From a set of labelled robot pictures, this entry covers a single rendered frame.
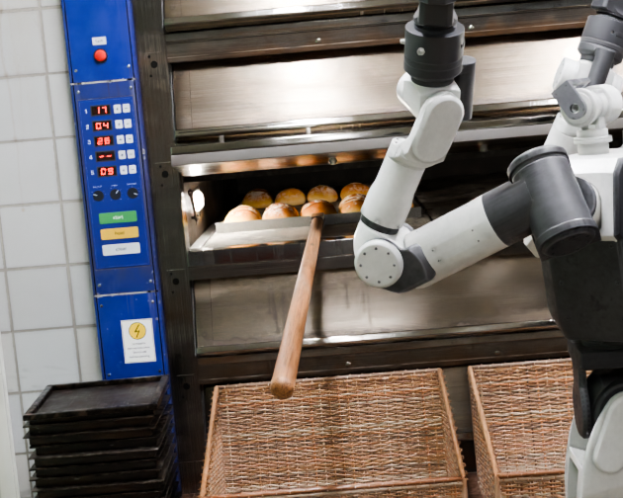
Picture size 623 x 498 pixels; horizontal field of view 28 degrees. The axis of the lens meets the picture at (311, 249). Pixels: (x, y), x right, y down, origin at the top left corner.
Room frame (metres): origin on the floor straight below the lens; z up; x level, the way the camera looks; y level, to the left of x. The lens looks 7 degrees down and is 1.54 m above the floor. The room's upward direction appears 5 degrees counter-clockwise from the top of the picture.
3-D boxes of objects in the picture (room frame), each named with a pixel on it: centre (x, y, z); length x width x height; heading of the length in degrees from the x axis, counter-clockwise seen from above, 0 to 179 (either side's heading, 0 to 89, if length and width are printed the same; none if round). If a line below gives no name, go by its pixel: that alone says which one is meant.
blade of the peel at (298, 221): (3.44, -0.03, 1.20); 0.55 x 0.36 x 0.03; 88
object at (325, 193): (3.92, -0.05, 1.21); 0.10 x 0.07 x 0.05; 88
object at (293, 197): (3.92, 0.05, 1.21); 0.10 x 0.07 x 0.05; 93
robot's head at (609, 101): (2.06, -0.49, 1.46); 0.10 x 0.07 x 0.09; 143
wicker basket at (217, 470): (2.67, -0.01, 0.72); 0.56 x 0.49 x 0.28; 89
